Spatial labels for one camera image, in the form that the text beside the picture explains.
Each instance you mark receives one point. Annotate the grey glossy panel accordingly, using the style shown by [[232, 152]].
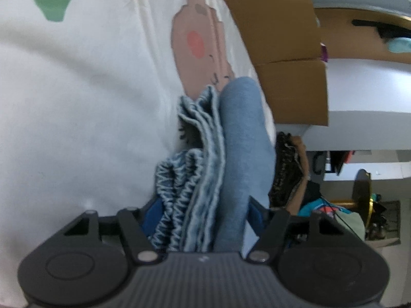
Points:
[[369, 128]]

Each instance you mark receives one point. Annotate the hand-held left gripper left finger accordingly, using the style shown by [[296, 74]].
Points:
[[151, 215]]

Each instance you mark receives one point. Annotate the person's teal printed shirt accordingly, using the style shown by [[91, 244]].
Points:
[[316, 205]]

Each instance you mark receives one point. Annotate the pale teal object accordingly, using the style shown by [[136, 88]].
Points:
[[401, 45]]

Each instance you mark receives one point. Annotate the purple printed bag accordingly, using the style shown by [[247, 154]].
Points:
[[324, 53]]

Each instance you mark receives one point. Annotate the black object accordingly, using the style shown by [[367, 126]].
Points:
[[385, 29]]

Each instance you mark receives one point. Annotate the person's head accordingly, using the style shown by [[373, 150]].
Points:
[[284, 170]]

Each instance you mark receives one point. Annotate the black and gold stand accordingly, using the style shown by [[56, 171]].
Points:
[[361, 192]]

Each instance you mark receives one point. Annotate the light blue jeans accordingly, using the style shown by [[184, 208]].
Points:
[[237, 150]]

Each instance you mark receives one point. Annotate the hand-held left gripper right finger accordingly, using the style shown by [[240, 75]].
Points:
[[255, 211]]

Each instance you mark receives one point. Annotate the cardboard box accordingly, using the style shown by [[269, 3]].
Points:
[[282, 38]]

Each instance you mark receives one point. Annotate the white printed blanket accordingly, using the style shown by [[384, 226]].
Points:
[[80, 102]]

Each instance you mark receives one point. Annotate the pale green cloth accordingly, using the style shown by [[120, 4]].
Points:
[[351, 224]]

